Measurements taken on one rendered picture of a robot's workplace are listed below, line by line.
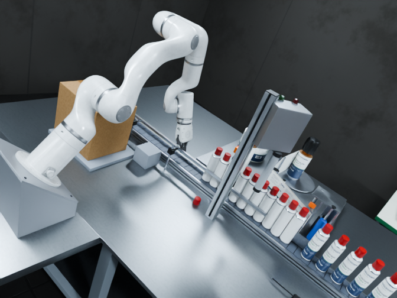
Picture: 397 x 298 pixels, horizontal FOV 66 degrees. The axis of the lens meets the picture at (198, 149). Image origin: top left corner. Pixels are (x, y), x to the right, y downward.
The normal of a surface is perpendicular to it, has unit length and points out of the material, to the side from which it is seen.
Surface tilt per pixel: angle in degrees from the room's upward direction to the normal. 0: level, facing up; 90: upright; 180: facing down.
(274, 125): 90
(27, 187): 90
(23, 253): 0
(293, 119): 90
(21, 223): 90
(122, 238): 0
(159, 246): 0
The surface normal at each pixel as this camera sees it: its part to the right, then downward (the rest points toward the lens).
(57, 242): 0.33, -0.80
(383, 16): -0.67, 0.16
